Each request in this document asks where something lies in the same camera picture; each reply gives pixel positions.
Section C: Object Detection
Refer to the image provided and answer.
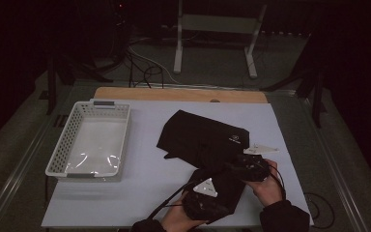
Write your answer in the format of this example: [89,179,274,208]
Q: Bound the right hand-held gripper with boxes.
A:
[229,144,280,182]

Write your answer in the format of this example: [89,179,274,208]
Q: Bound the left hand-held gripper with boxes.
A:
[182,177,230,221]

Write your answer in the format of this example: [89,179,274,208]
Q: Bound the black pants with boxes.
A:
[157,109,250,223]

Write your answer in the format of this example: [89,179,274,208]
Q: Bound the white perforated plastic basket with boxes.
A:
[44,101,132,179]

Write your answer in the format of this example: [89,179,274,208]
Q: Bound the person's left hand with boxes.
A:
[160,192,209,232]

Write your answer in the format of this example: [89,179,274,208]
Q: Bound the person's right hand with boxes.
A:
[245,159,286,207]

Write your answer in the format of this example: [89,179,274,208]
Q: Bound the white table mat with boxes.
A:
[41,98,315,228]

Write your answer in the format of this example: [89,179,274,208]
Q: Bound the black tripod stand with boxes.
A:
[260,62,328,129]
[38,52,114,116]

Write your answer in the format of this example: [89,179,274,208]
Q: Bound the grey metal stand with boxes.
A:
[173,0,268,79]

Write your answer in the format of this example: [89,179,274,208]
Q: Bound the dark equipment stand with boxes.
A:
[76,0,131,66]

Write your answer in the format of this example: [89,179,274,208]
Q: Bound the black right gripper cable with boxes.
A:
[269,163,335,230]

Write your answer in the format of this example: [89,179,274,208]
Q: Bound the black floor cables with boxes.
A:
[125,47,165,89]

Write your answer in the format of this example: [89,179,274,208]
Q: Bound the white floor cable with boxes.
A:
[128,47,182,85]

